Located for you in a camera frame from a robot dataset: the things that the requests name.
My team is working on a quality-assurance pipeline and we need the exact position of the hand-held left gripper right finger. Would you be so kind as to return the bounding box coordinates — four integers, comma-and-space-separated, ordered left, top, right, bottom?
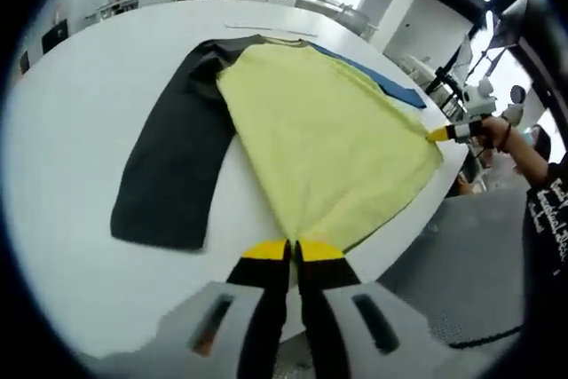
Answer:
294, 240, 450, 379

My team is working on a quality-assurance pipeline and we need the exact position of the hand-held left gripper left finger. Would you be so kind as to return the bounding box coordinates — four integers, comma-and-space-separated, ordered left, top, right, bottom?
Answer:
153, 239, 293, 379

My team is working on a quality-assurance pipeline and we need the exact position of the yellow garment with dark sleeves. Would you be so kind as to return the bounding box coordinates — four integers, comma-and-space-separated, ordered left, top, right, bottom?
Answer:
109, 33, 446, 257

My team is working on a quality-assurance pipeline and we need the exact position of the person's right hand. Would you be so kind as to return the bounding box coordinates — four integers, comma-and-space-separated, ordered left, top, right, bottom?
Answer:
480, 114, 507, 154

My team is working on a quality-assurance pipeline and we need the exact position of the black light stand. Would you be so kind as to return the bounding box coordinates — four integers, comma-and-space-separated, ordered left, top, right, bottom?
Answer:
424, 46, 508, 103

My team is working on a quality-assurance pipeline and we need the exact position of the studio light panel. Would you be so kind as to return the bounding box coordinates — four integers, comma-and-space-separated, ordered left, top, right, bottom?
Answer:
486, 0, 533, 51

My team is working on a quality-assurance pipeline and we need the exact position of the person's printed shirt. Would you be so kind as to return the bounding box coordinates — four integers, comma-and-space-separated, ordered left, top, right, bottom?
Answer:
519, 160, 568, 340

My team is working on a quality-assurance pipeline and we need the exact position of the black chair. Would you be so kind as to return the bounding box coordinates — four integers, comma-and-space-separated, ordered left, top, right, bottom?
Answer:
41, 19, 69, 55

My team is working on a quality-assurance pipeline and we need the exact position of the black cable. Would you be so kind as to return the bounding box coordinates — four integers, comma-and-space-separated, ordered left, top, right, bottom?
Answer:
446, 323, 527, 351

